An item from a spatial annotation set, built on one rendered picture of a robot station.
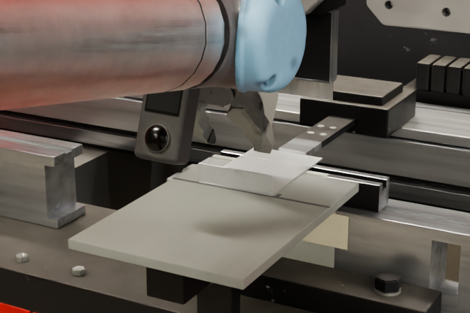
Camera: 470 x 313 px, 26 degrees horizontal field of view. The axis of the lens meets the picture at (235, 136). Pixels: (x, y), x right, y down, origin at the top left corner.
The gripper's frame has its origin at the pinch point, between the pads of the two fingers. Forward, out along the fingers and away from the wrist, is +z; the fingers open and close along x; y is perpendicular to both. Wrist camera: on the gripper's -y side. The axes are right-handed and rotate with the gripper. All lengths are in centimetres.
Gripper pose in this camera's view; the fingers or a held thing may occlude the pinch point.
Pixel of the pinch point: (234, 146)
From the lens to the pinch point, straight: 103.1
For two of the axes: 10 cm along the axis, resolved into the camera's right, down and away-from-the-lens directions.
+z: 3.0, 5.6, 7.7
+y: 3.6, -8.2, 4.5
